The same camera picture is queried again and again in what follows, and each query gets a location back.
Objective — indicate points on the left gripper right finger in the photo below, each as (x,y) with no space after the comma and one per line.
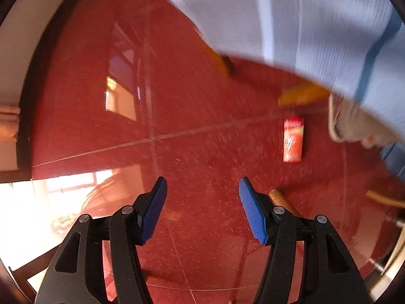
(329,273)

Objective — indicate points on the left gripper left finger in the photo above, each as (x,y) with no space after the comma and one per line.
(97,261)

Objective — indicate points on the red snack box on floor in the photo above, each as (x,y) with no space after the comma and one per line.
(293,139)

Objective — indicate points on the blue plaid tablecloth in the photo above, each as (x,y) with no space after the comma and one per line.
(353,47)

